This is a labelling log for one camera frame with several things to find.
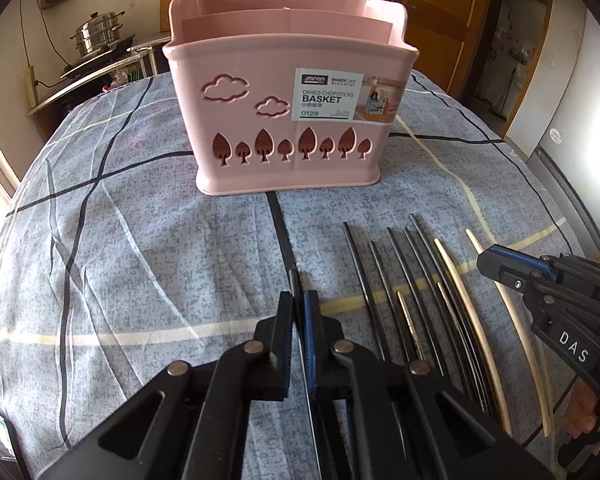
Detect blue checked tablecloth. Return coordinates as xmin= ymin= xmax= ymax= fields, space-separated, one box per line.
xmin=0 ymin=73 xmax=579 ymax=477

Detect pink plastic chopstick basket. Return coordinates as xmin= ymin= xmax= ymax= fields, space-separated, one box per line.
xmin=163 ymin=0 xmax=418 ymax=195

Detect induction cooker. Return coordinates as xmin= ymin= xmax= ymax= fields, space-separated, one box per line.
xmin=59 ymin=35 xmax=134 ymax=80

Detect right hand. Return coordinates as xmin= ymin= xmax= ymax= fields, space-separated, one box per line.
xmin=565 ymin=379 xmax=598 ymax=439

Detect short metal tipped chopstick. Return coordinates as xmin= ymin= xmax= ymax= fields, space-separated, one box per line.
xmin=396 ymin=290 xmax=425 ymax=361

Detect wooden door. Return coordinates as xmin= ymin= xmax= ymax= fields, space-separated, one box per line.
xmin=393 ymin=0 xmax=490 ymax=98

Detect low side metal table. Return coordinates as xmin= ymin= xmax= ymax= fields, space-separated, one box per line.
xmin=28 ymin=50 xmax=158 ymax=141

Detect stainless steel steamer pot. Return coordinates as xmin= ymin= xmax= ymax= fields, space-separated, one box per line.
xmin=72 ymin=11 xmax=125 ymax=56

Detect metal kitchen shelf table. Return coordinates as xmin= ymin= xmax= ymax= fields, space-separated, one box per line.
xmin=128 ymin=32 xmax=171 ymax=76

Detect light wooden chopstick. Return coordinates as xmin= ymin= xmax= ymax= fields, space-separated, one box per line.
xmin=434 ymin=238 xmax=513 ymax=437
xmin=465 ymin=227 xmax=553 ymax=438

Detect black chopstick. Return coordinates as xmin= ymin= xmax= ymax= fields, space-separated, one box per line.
xmin=288 ymin=266 xmax=326 ymax=480
xmin=368 ymin=240 xmax=418 ymax=363
xmin=408 ymin=214 xmax=501 ymax=422
xmin=386 ymin=228 xmax=449 ymax=377
xmin=403 ymin=229 xmax=488 ymax=408
xmin=342 ymin=222 xmax=391 ymax=362

